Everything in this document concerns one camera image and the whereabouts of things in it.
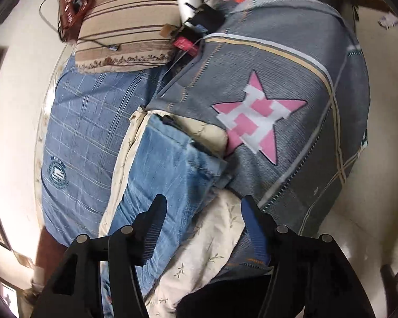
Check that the beige striped pillow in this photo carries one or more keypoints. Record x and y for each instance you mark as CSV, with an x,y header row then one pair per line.
x,y
126,23

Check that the grey star-print blanket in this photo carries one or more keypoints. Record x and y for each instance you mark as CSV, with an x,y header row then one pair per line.
x,y
318,139

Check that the blue plaid pillow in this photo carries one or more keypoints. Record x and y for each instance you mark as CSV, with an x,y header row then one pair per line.
x,y
86,122

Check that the dark red bag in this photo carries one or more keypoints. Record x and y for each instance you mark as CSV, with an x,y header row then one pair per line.
x,y
73,3

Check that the blue denim pants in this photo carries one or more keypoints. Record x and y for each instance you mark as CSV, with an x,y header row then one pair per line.
x,y
165,172

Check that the dark cloth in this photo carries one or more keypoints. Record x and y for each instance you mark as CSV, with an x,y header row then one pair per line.
x,y
225,298

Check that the red packet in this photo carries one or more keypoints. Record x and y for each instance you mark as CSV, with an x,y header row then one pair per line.
x,y
185,44

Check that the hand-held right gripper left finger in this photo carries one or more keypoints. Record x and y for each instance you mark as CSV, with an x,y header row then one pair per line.
x,y
152,232

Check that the cream floral quilt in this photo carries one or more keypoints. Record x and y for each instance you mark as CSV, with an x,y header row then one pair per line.
x,y
212,238

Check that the black box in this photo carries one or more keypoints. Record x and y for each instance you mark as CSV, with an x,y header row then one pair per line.
x,y
207,18

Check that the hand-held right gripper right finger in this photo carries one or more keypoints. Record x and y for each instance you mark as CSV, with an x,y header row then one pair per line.
x,y
256,235

